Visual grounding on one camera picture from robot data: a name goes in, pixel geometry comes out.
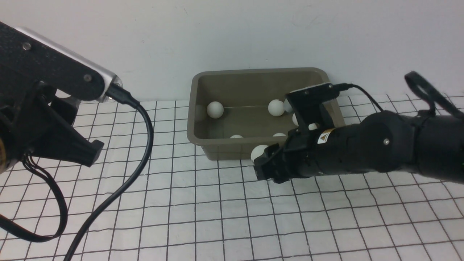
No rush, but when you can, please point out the black right camera cable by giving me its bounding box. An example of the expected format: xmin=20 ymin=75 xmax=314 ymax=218
xmin=333 ymin=71 xmax=464 ymax=120

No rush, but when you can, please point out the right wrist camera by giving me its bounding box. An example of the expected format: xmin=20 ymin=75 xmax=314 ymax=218
xmin=284 ymin=83 xmax=340 ymax=135

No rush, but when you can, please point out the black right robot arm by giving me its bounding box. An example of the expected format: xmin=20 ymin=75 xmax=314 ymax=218
xmin=253 ymin=111 xmax=464 ymax=184

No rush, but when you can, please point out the olive plastic storage bin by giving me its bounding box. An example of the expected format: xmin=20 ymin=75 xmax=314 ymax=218
xmin=187 ymin=67 xmax=329 ymax=161

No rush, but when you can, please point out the black left arm wire loop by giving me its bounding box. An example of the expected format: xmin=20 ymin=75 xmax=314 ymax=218
xmin=0 ymin=156 xmax=69 ymax=243

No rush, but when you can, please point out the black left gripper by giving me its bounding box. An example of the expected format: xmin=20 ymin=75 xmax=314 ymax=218
xmin=1 ymin=82 xmax=104 ymax=171

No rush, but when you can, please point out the black camera cable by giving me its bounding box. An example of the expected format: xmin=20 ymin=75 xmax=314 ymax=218
xmin=333 ymin=71 xmax=464 ymax=120
xmin=63 ymin=83 xmax=154 ymax=261

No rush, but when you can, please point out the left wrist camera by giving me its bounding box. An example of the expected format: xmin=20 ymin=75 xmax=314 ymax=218
xmin=0 ymin=23 xmax=123 ymax=102

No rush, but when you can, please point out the white checkered table cloth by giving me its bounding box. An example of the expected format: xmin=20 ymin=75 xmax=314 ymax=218
xmin=0 ymin=101 xmax=464 ymax=261

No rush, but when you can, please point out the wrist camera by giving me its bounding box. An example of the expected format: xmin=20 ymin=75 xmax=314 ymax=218
xmin=284 ymin=83 xmax=340 ymax=135
xmin=0 ymin=23 xmax=123 ymax=102

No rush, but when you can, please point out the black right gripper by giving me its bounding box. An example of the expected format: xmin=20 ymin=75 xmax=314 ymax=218
xmin=253 ymin=127 xmax=363 ymax=184

